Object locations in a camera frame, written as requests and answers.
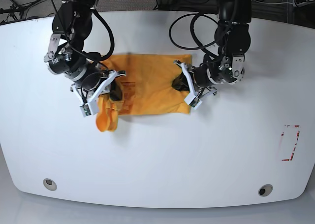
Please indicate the white power strip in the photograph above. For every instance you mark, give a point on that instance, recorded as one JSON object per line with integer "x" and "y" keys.
{"x": 301, "y": 3}

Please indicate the black tripod legs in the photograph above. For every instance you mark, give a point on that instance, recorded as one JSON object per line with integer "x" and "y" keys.
{"x": 18, "y": 11}

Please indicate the left table grommet hole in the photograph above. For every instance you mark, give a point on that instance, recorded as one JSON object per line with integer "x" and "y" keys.
{"x": 49, "y": 184}

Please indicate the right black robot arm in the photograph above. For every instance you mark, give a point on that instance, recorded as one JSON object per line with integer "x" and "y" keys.
{"x": 71, "y": 26}

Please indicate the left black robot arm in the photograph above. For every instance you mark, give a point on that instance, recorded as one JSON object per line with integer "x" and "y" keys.
{"x": 224, "y": 57}

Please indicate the right table grommet hole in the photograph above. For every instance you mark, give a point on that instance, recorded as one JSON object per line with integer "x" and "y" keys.
{"x": 265, "y": 190}

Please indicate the red tape rectangle marking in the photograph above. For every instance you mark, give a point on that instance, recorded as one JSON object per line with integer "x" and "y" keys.
{"x": 288, "y": 142}

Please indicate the table grommet hole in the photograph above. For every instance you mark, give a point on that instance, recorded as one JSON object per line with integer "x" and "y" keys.
{"x": 265, "y": 190}
{"x": 49, "y": 184}

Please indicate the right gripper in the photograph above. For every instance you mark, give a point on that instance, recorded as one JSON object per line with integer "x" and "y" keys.
{"x": 99, "y": 83}

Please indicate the yellow Smile T-shirt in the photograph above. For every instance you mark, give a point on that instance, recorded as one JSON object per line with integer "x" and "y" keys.
{"x": 147, "y": 88}

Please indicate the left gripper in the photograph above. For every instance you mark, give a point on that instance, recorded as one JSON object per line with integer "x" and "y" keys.
{"x": 194, "y": 80}

